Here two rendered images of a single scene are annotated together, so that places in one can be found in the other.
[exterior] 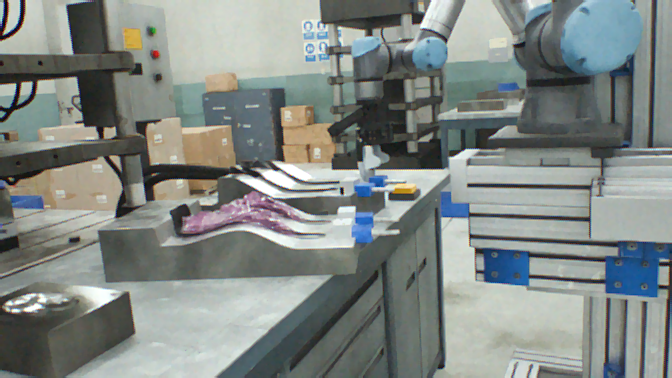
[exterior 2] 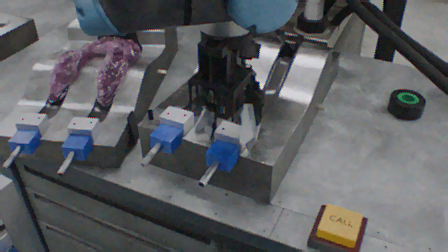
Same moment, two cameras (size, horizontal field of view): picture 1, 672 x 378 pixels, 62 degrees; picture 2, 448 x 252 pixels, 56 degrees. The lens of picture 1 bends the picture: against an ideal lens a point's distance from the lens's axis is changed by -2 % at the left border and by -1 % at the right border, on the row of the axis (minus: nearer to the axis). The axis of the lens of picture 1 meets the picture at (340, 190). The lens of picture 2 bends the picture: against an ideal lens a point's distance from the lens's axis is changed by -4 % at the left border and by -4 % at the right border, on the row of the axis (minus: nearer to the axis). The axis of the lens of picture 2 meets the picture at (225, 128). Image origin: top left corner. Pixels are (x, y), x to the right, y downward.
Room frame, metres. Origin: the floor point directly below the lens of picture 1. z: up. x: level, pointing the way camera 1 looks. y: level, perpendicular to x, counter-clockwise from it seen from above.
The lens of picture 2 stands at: (1.50, -0.65, 1.36)
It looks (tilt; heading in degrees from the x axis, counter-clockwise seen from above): 37 degrees down; 92
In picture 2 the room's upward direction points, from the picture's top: straight up
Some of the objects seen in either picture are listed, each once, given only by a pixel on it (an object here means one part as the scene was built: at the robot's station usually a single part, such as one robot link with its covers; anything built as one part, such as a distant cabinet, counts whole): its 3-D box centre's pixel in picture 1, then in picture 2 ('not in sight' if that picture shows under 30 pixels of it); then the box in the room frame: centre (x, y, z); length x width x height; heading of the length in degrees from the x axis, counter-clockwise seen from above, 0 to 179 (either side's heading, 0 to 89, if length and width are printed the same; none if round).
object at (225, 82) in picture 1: (221, 82); not in sight; (8.81, 1.70, 1.26); 0.42 x 0.33 x 0.29; 67
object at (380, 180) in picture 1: (381, 181); (220, 159); (1.47, -0.11, 0.89); 0.13 x 0.05 x 0.05; 67
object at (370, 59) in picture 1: (368, 59); not in sight; (1.48, -0.10, 1.21); 0.09 x 0.08 x 0.11; 108
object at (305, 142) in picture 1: (311, 133); not in sight; (8.34, 0.37, 0.42); 0.86 x 0.33 x 0.83; 67
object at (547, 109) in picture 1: (558, 103); not in sight; (1.07, -0.42, 1.09); 0.15 x 0.15 x 0.10
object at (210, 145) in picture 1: (172, 164); not in sight; (6.34, 1.88, 0.37); 1.20 x 0.82 x 0.74; 75
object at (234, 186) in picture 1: (283, 192); (255, 85); (1.53, 0.16, 0.87); 0.50 x 0.26 x 0.14; 67
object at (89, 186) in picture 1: (116, 170); not in sight; (5.36, 2.14, 0.47); 1.22 x 0.80 x 0.94; 71
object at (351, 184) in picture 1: (368, 189); (163, 141); (1.37, -0.07, 0.89); 0.13 x 0.05 x 0.05; 67
